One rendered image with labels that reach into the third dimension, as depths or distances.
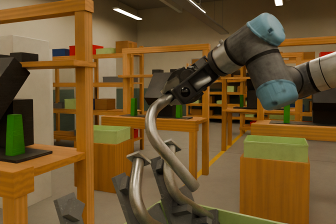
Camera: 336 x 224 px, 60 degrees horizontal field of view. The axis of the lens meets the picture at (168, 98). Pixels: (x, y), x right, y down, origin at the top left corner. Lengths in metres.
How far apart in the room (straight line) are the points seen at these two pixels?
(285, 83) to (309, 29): 10.65
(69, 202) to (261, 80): 0.45
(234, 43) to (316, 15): 10.71
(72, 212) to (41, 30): 8.16
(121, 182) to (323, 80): 0.52
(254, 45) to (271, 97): 0.11
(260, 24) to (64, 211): 0.53
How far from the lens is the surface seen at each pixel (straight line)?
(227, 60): 0.67
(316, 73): 0.71
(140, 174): 0.74
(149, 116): 0.76
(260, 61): 0.62
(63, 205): 0.64
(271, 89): 0.61
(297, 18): 11.33
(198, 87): 0.70
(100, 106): 6.31
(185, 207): 0.89
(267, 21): 0.63
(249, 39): 0.64
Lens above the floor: 1.36
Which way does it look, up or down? 2 degrees down
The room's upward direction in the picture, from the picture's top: straight up
